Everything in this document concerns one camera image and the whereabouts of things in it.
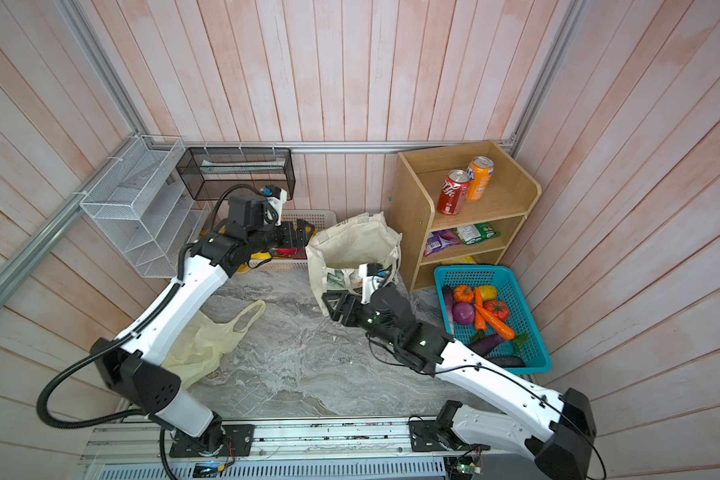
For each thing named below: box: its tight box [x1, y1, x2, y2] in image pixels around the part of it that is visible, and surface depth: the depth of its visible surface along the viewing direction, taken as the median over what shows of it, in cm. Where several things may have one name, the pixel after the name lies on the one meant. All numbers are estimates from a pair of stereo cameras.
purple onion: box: [452, 302, 475, 326], surface depth 94 cm
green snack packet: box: [455, 223, 500, 246], surface depth 94 cm
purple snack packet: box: [424, 228, 461, 257], surface depth 92 cm
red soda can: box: [436, 169, 470, 216], surface depth 76 cm
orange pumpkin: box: [453, 284, 474, 303], surface depth 97 cm
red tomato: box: [482, 300, 509, 321], surface depth 92 cm
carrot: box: [474, 287, 515, 340], surface depth 92 cm
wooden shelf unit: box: [388, 140, 542, 294], surface depth 85 cm
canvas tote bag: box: [305, 212, 403, 318], surface depth 94 cm
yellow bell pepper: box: [479, 285, 497, 301], surface depth 99 cm
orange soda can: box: [466, 156, 495, 202], surface depth 79 cm
